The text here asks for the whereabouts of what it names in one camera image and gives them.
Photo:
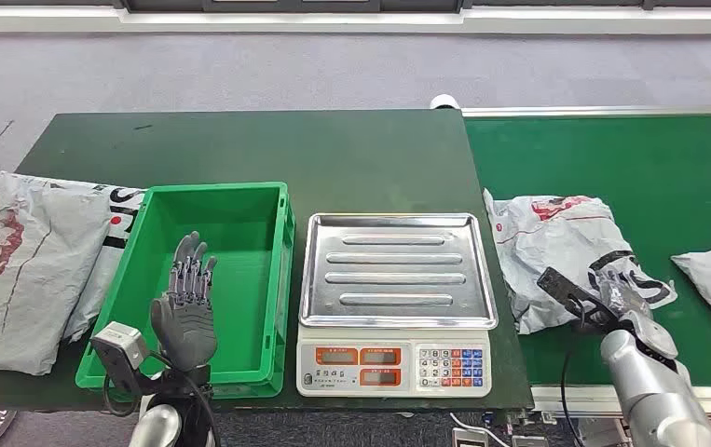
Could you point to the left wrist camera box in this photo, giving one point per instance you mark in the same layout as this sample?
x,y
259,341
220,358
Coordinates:
x,y
119,348

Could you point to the white conveyor roller end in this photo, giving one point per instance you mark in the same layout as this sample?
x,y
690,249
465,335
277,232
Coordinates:
x,y
443,102

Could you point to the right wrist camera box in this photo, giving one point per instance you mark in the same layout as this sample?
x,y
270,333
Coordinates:
x,y
568,293

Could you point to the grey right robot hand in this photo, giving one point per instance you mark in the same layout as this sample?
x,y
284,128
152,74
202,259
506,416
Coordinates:
x,y
620,296

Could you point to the green plastic crate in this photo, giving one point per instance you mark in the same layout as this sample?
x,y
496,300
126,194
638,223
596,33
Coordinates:
x,y
238,247

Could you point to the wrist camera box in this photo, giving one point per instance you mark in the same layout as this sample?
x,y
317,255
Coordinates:
x,y
568,293
119,348

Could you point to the green conveyor belt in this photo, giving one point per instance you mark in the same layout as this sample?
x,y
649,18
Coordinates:
x,y
639,160

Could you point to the white scale with steel tray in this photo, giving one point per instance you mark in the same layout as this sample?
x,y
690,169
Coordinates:
x,y
392,364

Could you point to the large grey parcel red print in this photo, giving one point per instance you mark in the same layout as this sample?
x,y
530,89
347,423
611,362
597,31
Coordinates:
x,y
34,277

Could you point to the white window sill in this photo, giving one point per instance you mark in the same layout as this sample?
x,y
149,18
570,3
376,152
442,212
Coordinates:
x,y
330,23

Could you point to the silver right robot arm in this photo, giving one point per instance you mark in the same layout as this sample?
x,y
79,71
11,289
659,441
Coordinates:
x,y
651,388

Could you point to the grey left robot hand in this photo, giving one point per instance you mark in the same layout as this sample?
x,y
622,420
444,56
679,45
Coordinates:
x,y
185,327

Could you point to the white socket box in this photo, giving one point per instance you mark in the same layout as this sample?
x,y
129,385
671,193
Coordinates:
x,y
528,442
469,439

